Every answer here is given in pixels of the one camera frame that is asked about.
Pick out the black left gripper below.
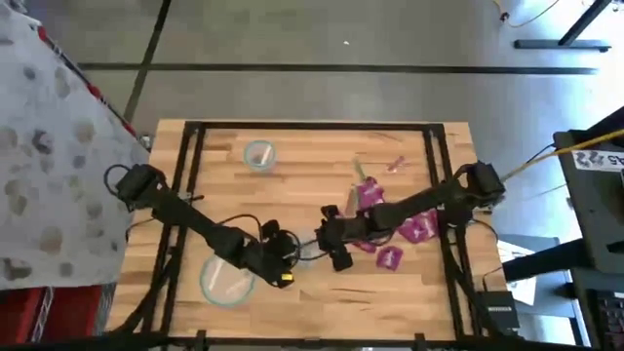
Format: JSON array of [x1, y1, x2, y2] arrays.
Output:
[[242, 217, 300, 291]]

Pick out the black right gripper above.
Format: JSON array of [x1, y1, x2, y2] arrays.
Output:
[[314, 203, 377, 274]]

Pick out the medium teal-rimmed clear lid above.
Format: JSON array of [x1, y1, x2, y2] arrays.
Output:
[[293, 237, 325, 264]]

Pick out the pink candy wrapper pile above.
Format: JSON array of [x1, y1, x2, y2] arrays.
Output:
[[397, 214, 424, 244]]

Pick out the small teal-rimmed clear lid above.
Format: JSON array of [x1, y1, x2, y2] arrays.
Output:
[[243, 139, 278, 174]]

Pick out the large clear bowl, teal rim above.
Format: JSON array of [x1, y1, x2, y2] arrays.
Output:
[[199, 253, 257, 308]]

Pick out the black power box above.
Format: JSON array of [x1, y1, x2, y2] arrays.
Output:
[[476, 291, 521, 331]]

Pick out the white paper sheet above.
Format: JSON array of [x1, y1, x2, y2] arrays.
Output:
[[496, 240, 538, 306]]

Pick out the red box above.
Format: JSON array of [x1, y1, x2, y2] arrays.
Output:
[[0, 285, 104, 348]]

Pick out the red black rod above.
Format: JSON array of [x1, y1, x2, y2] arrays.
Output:
[[36, 24, 141, 138]]

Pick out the white speckled cloth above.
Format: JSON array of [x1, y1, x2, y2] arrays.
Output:
[[0, 0, 150, 292]]

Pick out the dark grey desk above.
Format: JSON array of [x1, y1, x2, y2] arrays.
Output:
[[501, 104, 624, 351]]

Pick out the white paper label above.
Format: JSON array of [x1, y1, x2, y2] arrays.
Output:
[[570, 149, 624, 173]]

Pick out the black keyboard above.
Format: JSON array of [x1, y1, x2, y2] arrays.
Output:
[[587, 290, 624, 349]]

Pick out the black floor stand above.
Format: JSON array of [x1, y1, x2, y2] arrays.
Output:
[[514, 0, 613, 54]]

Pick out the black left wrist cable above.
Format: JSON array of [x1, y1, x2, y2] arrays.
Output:
[[216, 213, 304, 262]]

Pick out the yellow cable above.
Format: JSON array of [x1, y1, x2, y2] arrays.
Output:
[[501, 128, 624, 183]]

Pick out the thin floor cord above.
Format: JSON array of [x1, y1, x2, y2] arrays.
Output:
[[490, 0, 562, 28]]

